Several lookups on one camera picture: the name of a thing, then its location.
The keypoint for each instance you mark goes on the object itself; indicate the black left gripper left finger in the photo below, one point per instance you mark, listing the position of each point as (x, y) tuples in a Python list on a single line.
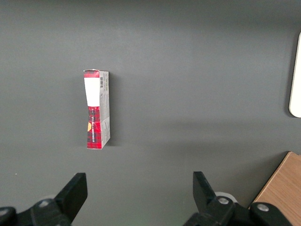
[(73, 195)]

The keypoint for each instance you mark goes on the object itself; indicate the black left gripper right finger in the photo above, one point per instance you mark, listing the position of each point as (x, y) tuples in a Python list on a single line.
[(203, 195)]

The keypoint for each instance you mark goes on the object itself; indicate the wooden drawer cabinet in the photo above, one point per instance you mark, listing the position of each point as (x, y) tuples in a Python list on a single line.
[(284, 183)]

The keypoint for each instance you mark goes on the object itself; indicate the red plaid carton box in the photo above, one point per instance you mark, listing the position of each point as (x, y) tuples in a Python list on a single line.
[(94, 94)]

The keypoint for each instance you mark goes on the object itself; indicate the cream rectangular tray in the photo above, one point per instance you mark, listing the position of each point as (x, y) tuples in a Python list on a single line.
[(296, 94)]

